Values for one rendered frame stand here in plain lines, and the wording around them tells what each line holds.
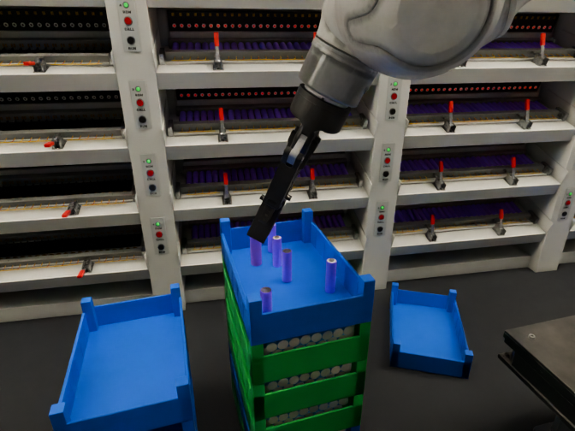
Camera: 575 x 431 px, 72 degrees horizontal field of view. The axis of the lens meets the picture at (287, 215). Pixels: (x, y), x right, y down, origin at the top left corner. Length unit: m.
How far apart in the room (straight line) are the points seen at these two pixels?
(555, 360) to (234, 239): 0.66
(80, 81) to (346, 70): 0.81
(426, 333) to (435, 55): 1.09
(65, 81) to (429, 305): 1.25
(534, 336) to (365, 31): 0.76
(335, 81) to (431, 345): 0.94
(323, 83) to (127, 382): 0.63
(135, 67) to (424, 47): 0.91
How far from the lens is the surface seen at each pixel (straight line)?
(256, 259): 0.64
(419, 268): 1.56
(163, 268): 1.31
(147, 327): 0.95
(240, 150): 1.16
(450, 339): 1.33
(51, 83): 1.20
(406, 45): 0.31
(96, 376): 0.88
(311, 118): 0.51
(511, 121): 1.52
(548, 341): 0.97
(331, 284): 0.72
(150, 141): 1.16
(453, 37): 0.31
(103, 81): 1.16
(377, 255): 1.41
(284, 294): 0.72
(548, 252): 1.80
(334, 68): 0.50
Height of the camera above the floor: 0.82
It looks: 24 degrees down
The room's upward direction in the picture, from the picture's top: straight up
